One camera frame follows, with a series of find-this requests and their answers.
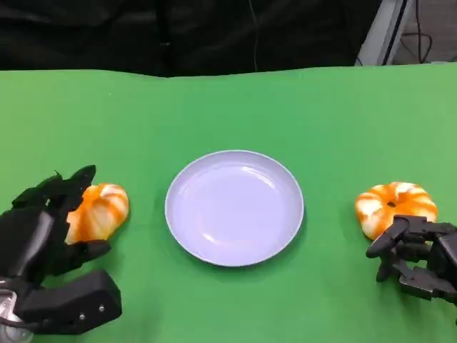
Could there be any lilac plate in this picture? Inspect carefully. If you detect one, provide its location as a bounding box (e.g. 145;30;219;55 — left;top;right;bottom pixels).
164;149;306;268

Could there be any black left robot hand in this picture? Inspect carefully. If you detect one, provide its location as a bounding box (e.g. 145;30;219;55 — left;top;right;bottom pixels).
0;164;112;297

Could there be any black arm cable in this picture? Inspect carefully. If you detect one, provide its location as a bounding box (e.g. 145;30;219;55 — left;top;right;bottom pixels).
0;317;44;329

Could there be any green table cloth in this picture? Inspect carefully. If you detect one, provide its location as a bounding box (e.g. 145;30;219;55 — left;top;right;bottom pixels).
0;62;457;343

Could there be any black looped floor cable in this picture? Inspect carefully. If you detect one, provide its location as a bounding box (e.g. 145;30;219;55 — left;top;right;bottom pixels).
398;31;433;65

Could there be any black drape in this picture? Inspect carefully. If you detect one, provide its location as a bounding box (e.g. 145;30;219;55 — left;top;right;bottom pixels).
0;0;383;78

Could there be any orange white toy bread roll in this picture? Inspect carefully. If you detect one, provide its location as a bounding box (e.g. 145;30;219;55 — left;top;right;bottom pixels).
64;182;130;246
354;181;438;241

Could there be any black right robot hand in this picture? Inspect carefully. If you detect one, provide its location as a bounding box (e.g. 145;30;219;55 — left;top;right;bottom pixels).
366;214;457;304

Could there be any grey white frame post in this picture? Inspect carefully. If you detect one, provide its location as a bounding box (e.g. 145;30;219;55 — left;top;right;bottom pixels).
354;0;417;67

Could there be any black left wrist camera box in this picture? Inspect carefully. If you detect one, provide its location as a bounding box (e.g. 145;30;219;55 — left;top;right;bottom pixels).
16;270;123;336

